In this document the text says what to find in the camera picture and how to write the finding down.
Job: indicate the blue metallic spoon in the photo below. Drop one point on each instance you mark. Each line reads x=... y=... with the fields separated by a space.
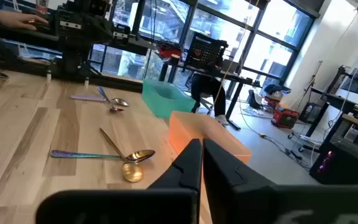
x=104 y=96

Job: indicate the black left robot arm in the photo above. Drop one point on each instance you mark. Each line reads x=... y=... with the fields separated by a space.
x=79 y=40

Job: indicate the small white post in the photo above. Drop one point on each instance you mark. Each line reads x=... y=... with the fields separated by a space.
x=86 y=83
x=48 y=76

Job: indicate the wooden-top side table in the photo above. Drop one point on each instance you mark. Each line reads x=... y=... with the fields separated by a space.
x=357 y=121

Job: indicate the seated person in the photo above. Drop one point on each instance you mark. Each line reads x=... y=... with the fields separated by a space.
x=208 y=90

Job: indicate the orange plastic bin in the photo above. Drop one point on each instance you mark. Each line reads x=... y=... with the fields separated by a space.
x=191 y=124

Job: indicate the teal plastic bin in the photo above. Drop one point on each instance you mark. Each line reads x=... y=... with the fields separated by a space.
x=166 y=99

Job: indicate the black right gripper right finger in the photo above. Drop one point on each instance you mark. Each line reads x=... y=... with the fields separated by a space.
x=228 y=186

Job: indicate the black perforated crate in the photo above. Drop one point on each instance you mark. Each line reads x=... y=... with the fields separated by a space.
x=205 y=51

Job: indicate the black side desk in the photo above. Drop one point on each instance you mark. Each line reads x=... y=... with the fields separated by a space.
x=334 y=101

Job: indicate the person's hand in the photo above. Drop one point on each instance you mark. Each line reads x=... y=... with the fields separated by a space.
x=14 y=20

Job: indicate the red object on desk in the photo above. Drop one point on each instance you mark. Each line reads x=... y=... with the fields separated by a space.
x=169 y=53

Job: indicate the red tool bag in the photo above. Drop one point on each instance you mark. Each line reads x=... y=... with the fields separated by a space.
x=284 y=117

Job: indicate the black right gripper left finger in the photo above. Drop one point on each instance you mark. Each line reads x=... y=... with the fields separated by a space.
x=182 y=174

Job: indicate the gold spoon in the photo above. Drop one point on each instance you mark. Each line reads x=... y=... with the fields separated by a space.
x=132 y=172

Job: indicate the large black-framed window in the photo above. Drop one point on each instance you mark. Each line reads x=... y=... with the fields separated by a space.
x=269 y=53

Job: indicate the black computer tower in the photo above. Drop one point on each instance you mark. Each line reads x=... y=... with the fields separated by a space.
x=343 y=161

